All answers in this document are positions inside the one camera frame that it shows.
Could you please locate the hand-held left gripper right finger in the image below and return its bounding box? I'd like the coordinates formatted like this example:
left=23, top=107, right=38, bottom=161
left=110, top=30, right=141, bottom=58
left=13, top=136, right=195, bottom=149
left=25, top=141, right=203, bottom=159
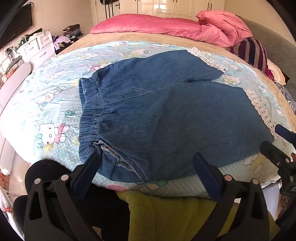
left=193, top=152, right=271, bottom=241

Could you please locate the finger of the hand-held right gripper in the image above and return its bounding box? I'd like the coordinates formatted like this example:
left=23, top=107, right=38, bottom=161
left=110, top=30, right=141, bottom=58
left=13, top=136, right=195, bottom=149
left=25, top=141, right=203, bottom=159
left=260, top=141, right=292, bottom=168
left=275, top=124, right=296, bottom=141

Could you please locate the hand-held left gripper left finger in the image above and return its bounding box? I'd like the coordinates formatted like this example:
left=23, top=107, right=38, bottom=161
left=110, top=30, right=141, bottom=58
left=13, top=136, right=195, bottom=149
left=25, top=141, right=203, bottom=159
left=23, top=151, right=102, bottom=241

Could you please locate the blue denim pants lace trim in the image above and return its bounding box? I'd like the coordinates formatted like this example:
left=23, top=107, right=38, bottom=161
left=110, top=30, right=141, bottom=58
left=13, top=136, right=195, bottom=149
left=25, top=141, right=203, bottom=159
left=78, top=47, right=281, bottom=182

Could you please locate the black cloth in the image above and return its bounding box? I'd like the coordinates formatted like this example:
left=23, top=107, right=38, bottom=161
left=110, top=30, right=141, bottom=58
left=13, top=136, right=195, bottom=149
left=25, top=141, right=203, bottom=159
left=14, top=160, right=130, bottom=241

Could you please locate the yellow-green fleece garment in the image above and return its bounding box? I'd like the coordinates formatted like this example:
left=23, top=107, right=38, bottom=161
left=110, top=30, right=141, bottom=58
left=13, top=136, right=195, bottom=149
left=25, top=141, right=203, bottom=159
left=116, top=190, right=279, bottom=241

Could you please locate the cream cloth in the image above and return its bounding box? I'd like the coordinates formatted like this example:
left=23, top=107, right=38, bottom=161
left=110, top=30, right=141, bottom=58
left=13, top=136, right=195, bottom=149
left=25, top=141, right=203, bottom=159
left=267, top=59, right=287, bottom=85

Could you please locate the light blue cartoon cat sheet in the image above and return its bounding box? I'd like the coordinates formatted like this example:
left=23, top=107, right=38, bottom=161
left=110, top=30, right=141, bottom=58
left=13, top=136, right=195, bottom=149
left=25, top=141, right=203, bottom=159
left=0, top=41, right=296, bottom=197

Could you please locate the purple striped cloth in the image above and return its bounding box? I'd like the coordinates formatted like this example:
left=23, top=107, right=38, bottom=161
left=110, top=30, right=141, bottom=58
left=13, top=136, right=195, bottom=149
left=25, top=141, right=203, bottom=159
left=230, top=37, right=270, bottom=75

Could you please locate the white floral cloth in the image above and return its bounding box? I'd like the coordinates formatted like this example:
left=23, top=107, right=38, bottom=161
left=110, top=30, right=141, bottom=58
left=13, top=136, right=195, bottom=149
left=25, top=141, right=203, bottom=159
left=0, top=174, right=25, bottom=241

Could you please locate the grey headboard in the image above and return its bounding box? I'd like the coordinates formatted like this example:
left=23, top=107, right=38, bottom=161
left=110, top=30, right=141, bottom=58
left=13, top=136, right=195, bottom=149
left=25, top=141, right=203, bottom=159
left=236, top=15, right=296, bottom=93

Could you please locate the purple clothing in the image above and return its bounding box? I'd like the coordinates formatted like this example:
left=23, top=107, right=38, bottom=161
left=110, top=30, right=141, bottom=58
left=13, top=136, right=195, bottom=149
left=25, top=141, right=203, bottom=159
left=52, top=35, right=73, bottom=55

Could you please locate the white drawer cabinet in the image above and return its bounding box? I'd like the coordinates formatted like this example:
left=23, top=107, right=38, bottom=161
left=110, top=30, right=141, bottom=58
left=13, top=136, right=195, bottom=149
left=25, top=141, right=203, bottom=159
left=17, top=29, right=56, bottom=63

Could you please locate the dark folded clothes pile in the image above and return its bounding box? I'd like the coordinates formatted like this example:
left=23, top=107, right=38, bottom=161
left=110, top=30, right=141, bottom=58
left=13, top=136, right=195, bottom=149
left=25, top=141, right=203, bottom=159
left=62, top=24, right=84, bottom=39

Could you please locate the pink duvet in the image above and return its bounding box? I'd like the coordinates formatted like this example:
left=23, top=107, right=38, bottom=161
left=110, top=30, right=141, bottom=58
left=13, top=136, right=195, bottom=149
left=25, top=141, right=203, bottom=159
left=90, top=10, right=253, bottom=48

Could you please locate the white door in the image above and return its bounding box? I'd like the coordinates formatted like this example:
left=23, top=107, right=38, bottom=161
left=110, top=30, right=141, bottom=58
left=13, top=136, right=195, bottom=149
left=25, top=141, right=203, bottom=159
left=90, top=0, right=122, bottom=25

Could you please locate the white wardrobe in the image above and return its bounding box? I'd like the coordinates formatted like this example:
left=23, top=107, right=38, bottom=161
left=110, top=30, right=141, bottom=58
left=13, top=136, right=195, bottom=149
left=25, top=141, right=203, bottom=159
left=120, top=0, right=226, bottom=22

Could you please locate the black wall television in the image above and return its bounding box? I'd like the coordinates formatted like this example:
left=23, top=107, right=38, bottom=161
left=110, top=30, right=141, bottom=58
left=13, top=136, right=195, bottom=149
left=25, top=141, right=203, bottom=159
left=0, top=2, right=33, bottom=47

